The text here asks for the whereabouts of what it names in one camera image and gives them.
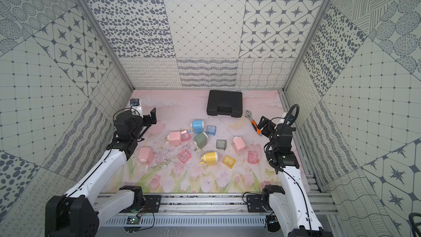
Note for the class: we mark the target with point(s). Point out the orange handled adjustable wrench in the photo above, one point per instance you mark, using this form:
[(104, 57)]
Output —
[(248, 114)]

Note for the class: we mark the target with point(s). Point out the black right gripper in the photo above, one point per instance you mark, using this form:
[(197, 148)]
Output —
[(271, 126)]

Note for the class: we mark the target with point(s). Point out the pink transparent tray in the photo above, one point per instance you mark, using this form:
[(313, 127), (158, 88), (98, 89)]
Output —
[(185, 135), (253, 158), (184, 156)]

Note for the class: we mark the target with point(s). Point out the yellow pencil sharpener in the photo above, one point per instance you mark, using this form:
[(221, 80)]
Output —
[(209, 159)]

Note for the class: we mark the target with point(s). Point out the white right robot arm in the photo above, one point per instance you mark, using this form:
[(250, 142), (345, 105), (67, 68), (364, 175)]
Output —
[(288, 201)]

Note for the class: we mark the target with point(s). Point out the grey-green transparent tray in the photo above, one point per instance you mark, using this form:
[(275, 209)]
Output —
[(221, 144)]

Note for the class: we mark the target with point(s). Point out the yellow transparent tray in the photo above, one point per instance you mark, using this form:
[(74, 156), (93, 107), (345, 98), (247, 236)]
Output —
[(229, 161)]

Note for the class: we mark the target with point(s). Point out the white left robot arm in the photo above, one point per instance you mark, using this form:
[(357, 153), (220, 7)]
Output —
[(78, 213)]

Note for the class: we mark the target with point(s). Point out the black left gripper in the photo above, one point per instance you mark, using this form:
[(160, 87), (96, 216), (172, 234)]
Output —
[(146, 120)]

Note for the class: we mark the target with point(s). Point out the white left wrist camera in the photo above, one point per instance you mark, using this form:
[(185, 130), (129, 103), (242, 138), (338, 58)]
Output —
[(135, 106)]

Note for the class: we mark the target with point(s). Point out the pink pencil sharpener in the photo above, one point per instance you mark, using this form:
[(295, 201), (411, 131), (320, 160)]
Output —
[(145, 156), (238, 144), (174, 138)]

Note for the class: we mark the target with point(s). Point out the black plastic tool case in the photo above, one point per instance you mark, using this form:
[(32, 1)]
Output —
[(227, 103)]

